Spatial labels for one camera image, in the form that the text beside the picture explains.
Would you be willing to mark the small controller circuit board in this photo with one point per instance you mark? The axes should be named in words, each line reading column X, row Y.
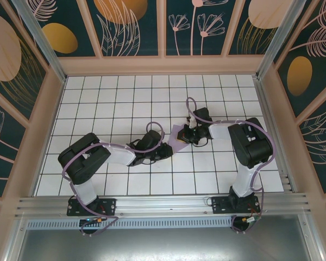
column 93, row 220

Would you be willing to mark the long aluminium mounting rail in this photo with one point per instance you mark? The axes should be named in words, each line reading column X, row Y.
column 163, row 202

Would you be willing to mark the aluminium side rail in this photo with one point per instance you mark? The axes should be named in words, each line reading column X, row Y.
column 266, row 108

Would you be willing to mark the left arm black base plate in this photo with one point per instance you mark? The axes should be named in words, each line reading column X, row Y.
column 108, row 206

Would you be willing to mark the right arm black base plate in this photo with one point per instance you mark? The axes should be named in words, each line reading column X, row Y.
column 220, row 208

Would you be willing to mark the lavender cloth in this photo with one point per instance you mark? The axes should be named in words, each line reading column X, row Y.
column 176, row 146

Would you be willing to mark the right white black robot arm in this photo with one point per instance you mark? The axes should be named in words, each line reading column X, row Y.
column 218, row 130

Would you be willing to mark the aluminium frame bar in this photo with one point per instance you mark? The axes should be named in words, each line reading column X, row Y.
column 15, row 239
column 311, row 239

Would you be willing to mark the aluminium corner post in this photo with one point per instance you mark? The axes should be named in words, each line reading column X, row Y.
column 278, row 40
column 40, row 40

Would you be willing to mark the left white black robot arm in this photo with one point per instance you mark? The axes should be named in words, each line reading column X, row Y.
column 122, row 155

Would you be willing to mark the grey sheet metal panel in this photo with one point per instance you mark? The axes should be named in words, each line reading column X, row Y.
column 163, row 244

